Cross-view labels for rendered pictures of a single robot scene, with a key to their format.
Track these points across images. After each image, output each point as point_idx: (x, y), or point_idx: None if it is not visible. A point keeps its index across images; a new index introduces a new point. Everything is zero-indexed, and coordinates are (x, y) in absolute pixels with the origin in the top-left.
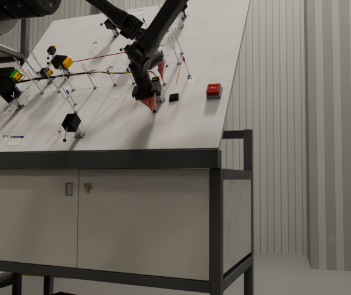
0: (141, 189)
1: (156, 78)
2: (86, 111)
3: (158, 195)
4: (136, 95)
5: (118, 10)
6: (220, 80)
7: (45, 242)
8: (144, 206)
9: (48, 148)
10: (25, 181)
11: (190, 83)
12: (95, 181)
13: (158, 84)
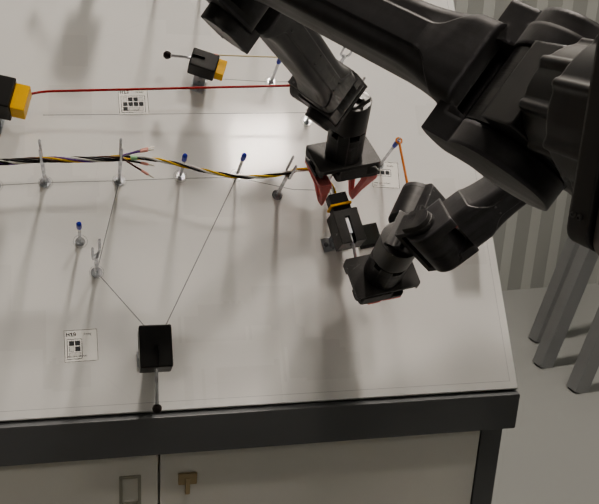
0: (328, 472)
1: (343, 197)
2: (131, 270)
3: (367, 479)
4: (368, 298)
5: (345, 77)
6: (458, 187)
7: None
8: (333, 502)
9: (71, 409)
10: None
11: (390, 190)
12: (209, 465)
13: (412, 262)
